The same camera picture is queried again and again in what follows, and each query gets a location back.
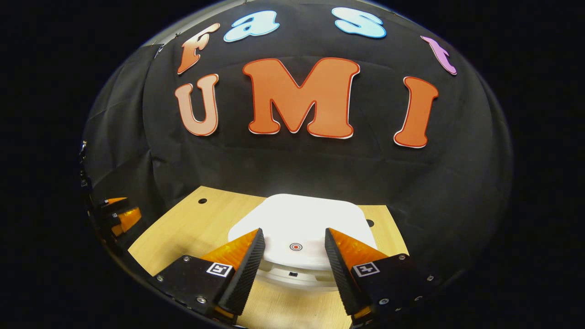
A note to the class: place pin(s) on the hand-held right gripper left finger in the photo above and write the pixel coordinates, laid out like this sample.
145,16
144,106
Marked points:
244,274

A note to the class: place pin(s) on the black backdrop cloth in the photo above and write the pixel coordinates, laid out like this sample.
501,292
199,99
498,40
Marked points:
320,169

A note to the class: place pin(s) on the wooden desktop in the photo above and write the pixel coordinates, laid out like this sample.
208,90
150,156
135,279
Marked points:
192,228

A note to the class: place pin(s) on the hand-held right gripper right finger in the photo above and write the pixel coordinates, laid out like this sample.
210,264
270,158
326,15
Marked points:
340,269

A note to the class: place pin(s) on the white desktop garbage bin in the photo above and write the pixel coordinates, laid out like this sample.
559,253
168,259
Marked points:
301,219

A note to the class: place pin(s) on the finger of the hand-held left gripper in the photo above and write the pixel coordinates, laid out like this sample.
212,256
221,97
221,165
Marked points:
112,203
125,220

